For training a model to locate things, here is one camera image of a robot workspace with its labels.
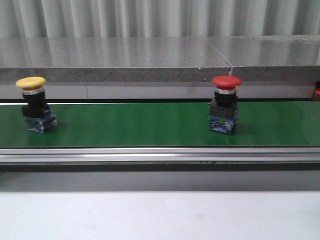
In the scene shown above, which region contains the red mushroom button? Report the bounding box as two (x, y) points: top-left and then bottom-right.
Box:
(208, 75), (241, 135)

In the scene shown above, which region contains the yellow mushroom button top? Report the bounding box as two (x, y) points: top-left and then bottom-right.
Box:
(16, 76), (57, 134)

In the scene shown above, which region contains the grey stone slab right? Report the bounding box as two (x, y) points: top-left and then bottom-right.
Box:
(207, 35), (320, 83)

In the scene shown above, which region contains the grey stone slab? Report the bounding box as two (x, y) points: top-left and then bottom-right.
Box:
(0, 37), (229, 84)
(207, 35), (320, 83)

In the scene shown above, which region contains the grey stone slab left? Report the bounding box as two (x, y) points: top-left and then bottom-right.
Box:
(0, 37), (229, 84)

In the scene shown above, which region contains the green conveyor belt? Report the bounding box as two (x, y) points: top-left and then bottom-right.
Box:
(0, 101), (320, 148)

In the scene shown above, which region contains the red plastic tray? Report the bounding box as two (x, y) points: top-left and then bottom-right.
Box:
(312, 81), (320, 102)

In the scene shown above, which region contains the white corrugated curtain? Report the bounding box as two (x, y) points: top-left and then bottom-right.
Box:
(0, 0), (320, 38)

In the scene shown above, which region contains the silver conveyor frame rail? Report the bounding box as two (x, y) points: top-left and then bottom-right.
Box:
(0, 146), (320, 165)

